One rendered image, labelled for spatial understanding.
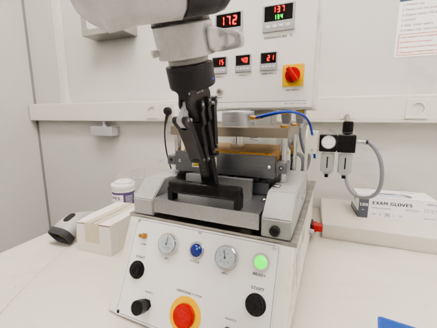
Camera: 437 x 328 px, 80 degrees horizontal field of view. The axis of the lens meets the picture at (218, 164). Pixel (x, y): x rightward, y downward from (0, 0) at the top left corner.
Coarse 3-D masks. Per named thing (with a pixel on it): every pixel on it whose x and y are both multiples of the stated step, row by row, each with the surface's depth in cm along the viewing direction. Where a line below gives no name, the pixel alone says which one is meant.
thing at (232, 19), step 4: (220, 16) 73; (224, 16) 72; (228, 16) 72; (232, 16) 71; (236, 16) 71; (220, 20) 73; (224, 20) 72; (228, 20) 72; (232, 20) 72; (236, 20) 71; (220, 24) 73; (224, 24) 73; (228, 24) 72; (232, 24) 72; (236, 24) 71
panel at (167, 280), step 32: (160, 224) 52; (128, 256) 53; (160, 256) 50; (192, 256) 47; (128, 288) 51; (160, 288) 48; (192, 288) 46; (224, 288) 44; (256, 288) 42; (160, 320) 47; (224, 320) 43; (256, 320) 41
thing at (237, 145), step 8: (224, 144) 68; (232, 144) 63; (240, 144) 62; (248, 144) 68; (256, 144) 68; (264, 144) 68; (272, 144) 68; (224, 152) 56; (232, 152) 56; (240, 152) 55; (248, 152) 54; (256, 152) 54; (264, 152) 53; (272, 152) 54; (288, 152) 62
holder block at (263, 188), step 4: (276, 176) 61; (268, 180) 56; (272, 180) 57; (276, 180) 61; (256, 184) 55; (260, 184) 55; (264, 184) 54; (268, 184) 54; (272, 184) 57; (256, 188) 55; (260, 188) 55; (264, 188) 54; (268, 188) 54; (256, 192) 55; (260, 192) 55; (264, 192) 54
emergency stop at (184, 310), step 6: (180, 306) 45; (186, 306) 45; (174, 312) 45; (180, 312) 45; (186, 312) 44; (192, 312) 44; (174, 318) 45; (180, 318) 44; (186, 318) 44; (192, 318) 44; (180, 324) 44; (186, 324) 44
